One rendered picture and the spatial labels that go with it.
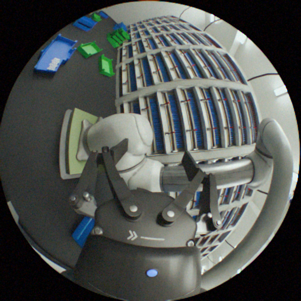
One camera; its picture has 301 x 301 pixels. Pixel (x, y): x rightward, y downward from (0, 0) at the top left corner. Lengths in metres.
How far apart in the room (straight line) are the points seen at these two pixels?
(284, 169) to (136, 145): 0.35
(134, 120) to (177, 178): 0.22
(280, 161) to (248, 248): 0.15
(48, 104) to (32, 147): 0.28
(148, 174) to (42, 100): 0.75
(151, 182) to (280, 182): 0.34
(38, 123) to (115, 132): 0.54
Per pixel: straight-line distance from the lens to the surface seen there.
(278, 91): 2.45
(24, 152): 0.64
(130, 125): 0.23
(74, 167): 0.38
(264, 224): 0.20
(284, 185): 0.21
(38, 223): 0.73
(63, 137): 0.45
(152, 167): 0.30
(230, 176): 0.33
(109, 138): 0.25
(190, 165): 0.16
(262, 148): 0.43
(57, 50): 0.96
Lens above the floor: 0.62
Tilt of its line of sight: 20 degrees down
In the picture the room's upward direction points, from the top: 84 degrees clockwise
